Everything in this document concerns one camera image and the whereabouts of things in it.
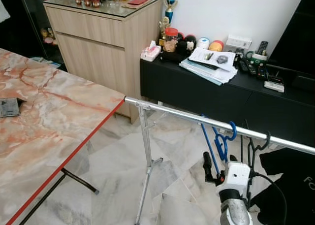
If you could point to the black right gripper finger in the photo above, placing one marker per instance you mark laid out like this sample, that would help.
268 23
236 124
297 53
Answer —
209 166

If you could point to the blue clothes hanger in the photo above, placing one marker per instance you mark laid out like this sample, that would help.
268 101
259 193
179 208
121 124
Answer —
210 147

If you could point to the black printed t-shirt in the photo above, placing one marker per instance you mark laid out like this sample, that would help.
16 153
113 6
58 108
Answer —
290 185

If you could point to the silver metal clothes rack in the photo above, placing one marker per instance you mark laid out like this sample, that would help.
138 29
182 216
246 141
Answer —
187 116

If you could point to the black tv console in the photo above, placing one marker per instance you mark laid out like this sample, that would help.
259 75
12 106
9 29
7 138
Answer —
197 89

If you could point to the stack of white papers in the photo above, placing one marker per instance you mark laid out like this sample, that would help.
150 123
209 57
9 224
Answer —
206 70

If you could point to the small white box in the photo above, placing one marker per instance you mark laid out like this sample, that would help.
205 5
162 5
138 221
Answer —
274 86

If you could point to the black remote control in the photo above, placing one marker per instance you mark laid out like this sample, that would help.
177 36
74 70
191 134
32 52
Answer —
243 65
262 48

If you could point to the dark pen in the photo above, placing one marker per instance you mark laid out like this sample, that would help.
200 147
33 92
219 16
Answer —
208 55

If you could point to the green white mug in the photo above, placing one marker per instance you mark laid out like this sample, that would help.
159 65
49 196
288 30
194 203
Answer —
256 58

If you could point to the orange red round toy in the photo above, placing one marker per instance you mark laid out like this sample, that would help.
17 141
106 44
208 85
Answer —
216 45

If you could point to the white blue round toy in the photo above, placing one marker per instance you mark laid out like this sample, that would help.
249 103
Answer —
203 42

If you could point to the black mouse plush toy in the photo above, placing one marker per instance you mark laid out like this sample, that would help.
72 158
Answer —
186 43

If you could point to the white socket plate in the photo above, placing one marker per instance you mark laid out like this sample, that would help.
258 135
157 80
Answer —
238 41

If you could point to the pink white tissue box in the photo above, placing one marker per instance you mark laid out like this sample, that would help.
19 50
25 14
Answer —
150 51

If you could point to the jar with red lid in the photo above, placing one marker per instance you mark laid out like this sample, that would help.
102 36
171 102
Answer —
171 39

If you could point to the small gold trophy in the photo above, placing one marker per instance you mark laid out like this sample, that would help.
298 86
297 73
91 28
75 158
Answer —
164 25

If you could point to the black television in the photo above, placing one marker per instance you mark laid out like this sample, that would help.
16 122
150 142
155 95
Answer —
295 38

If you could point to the light wooden cabinet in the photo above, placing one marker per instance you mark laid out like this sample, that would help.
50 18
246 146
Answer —
98 52

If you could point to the marble pattern folding table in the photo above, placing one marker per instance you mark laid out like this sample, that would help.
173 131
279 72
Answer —
49 116

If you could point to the blue trophy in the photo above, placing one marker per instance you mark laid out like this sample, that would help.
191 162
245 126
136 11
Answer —
171 1

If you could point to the red flat case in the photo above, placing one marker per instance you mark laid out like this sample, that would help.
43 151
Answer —
138 1

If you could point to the white teal object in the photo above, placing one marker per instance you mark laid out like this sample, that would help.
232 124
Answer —
44 61

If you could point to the black display cabinet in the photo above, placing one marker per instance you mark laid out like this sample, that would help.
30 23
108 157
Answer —
29 18

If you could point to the white cloth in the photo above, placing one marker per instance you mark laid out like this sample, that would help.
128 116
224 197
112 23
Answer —
2 11

